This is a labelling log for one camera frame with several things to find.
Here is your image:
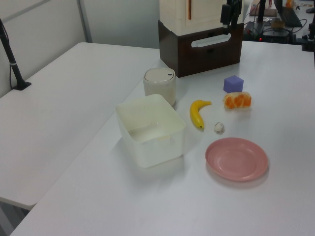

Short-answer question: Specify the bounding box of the small white garlic bulb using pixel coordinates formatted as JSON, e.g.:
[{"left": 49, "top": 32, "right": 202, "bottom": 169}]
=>
[{"left": 213, "top": 122, "right": 225, "bottom": 135}]

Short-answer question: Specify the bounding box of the black table clamp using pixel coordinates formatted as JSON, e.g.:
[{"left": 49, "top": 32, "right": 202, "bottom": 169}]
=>
[{"left": 300, "top": 21, "right": 315, "bottom": 53}]

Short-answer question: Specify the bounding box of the cream storage box with handles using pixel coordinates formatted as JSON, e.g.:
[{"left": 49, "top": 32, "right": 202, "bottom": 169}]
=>
[{"left": 159, "top": 0, "right": 245, "bottom": 35}]

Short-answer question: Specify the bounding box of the black camera stand pole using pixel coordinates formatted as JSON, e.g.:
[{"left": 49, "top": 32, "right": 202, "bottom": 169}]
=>
[{"left": 0, "top": 18, "right": 32, "bottom": 92}]

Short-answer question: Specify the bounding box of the black keyboard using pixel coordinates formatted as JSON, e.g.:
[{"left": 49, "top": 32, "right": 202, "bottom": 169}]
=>
[{"left": 279, "top": 6, "right": 303, "bottom": 28}]

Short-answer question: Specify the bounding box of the toasted bread piece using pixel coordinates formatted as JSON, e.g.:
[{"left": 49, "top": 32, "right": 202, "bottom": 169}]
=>
[{"left": 222, "top": 91, "right": 252, "bottom": 110}]

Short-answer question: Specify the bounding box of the white plastic bin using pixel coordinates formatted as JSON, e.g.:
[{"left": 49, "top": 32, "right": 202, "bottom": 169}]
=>
[{"left": 115, "top": 93, "right": 187, "bottom": 169}]

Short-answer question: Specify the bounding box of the dark brown drawer box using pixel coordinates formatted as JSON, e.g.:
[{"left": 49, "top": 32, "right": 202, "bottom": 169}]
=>
[{"left": 157, "top": 20, "right": 244, "bottom": 79}]

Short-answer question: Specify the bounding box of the yellow banana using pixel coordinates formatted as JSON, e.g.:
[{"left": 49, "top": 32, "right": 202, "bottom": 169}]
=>
[{"left": 189, "top": 99, "right": 212, "bottom": 132}]

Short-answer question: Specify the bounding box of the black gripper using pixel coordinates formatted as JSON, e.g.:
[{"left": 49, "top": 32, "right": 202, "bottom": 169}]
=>
[{"left": 220, "top": 0, "right": 243, "bottom": 34}]

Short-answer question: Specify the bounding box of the black monitor stand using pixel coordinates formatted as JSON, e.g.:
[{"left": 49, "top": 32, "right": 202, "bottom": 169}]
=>
[{"left": 254, "top": 0, "right": 267, "bottom": 25}]

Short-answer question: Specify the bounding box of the white drawer handle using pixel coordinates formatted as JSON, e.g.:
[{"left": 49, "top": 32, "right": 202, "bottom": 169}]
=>
[{"left": 191, "top": 32, "right": 232, "bottom": 48}]

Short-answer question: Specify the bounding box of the small cardboard box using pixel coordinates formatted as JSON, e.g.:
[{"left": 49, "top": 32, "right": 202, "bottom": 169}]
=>
[{"left": 270, "top": 18, "right": 285, "bottom": 28}]

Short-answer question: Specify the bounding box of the purple cube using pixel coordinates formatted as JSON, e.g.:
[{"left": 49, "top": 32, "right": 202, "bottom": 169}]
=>
[{"left": 223, "top": 75, "right": 245, "bottom": 94}]

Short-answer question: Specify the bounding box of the pink plate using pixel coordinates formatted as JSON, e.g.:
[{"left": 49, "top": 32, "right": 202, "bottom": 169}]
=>
[{"left": 205, "top": 137, "right": 269, "bottom": 182}]

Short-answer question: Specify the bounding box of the black electronic device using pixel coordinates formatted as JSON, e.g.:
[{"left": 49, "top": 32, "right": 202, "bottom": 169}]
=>
[{"left": 243, "top": 20, "right": 292, "bottom": 43}]

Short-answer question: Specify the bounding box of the beige mini trash can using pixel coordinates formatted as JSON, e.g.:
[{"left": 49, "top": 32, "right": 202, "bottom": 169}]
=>
[{"left": 143, "top": 68, "right": 177, "bottom": 107}]

